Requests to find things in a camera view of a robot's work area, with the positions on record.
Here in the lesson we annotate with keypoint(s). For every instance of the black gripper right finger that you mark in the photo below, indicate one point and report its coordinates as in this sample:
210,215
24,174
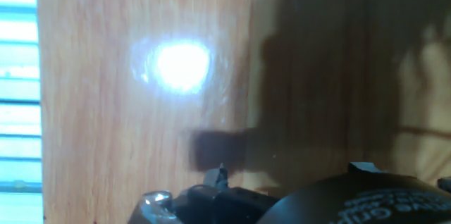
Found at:
364,168

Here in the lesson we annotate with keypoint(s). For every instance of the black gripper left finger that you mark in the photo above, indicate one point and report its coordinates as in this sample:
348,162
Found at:
239,199

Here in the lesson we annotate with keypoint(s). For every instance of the glossy wooden board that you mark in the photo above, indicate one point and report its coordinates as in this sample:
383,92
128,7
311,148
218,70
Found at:
123,129

